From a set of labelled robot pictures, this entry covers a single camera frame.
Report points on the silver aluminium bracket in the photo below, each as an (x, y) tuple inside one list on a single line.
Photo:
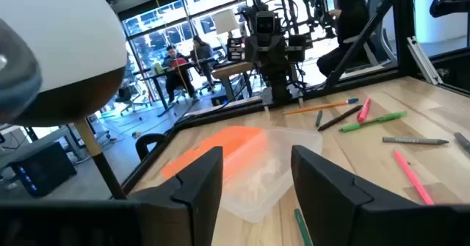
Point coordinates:
[(424, 60)]

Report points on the small wooden desk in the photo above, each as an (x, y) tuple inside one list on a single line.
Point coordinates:
[(231, 69)]

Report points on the clear plastic supply box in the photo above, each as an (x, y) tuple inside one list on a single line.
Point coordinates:
[(264, 180)]

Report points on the orange pencil blue eraser cap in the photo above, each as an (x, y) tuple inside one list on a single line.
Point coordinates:
[(316, 107)]

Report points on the white globe table lamp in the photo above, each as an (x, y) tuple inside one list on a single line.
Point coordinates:
[(66, 36)]

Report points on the thin pink pen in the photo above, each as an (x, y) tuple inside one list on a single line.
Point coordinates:
[(413, 178)]

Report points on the grey crayon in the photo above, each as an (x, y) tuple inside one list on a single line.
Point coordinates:
[(411, 140)]

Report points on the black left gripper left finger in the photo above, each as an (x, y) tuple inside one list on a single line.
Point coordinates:
[(198, 187)]

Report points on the orange plastic box lid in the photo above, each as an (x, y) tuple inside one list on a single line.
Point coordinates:
[(220, 143)]

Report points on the black office chair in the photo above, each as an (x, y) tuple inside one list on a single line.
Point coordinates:
[(126, 95)]

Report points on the green black background robot arm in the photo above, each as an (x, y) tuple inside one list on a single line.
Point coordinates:
[(319, 7)]

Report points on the grey metal workbench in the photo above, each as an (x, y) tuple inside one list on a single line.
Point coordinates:
[(36, 143)]

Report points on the person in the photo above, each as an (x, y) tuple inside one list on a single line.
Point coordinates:
[(349, 22), (203, 55), (176, 73)]

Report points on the red laptop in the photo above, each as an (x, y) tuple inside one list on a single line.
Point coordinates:
[(178, 61)]

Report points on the grey capped pen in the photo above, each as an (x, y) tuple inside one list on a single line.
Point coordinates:
[(463, 141)]

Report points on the black computer box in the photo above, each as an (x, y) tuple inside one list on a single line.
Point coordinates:
[(44, 169)]

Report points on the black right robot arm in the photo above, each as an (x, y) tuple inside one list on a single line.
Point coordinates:
[(279, 80)]

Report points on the light green pen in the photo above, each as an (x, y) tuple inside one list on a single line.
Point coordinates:
[(374, 121)]

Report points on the pink highlighter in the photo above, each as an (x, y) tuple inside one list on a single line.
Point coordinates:
[(364, 110)]

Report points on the white shade desk lamp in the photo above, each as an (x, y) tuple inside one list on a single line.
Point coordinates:
[(225, 21)]

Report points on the black pencil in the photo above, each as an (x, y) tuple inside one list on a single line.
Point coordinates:
[(339, 118)]

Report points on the dark long desk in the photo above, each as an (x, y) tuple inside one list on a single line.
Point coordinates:
[(159, 92)]

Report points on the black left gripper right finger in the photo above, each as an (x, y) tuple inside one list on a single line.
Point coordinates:
[(323, 194)]

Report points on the dark green pen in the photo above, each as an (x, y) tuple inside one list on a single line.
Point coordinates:
[(303, 227)]

